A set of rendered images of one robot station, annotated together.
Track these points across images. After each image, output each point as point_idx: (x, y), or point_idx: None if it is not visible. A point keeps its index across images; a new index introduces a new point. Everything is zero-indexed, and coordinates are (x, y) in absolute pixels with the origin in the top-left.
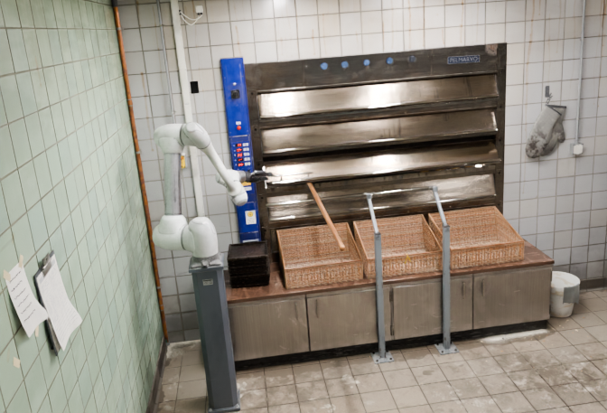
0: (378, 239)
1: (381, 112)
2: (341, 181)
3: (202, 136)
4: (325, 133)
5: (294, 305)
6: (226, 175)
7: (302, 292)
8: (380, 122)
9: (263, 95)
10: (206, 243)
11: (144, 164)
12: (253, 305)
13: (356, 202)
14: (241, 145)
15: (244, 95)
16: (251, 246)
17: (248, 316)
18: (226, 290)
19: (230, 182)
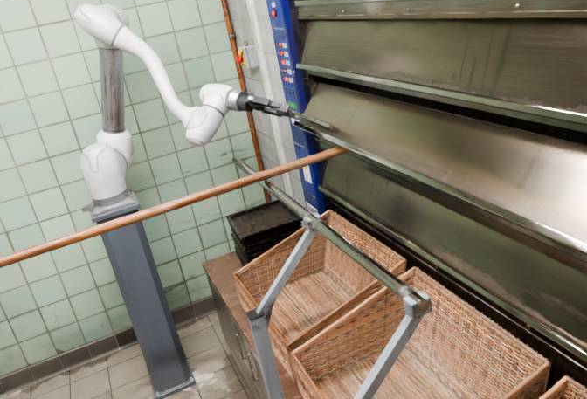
0: (252, 329)
1: (456, 0)
2: None
3: (89, 29)
4: (368, 44)
5: (239, 335)
6: (162, 93)
7: (237, 324)
8: (463, 32)
9: None
10: (85, 181)
11: None
12: (218, 295)
13: (421, 229)
14: (281, 46)
15: None
16: (283, 215)
17: (220, 306)
18: (234, 257)
19: (168, 105)
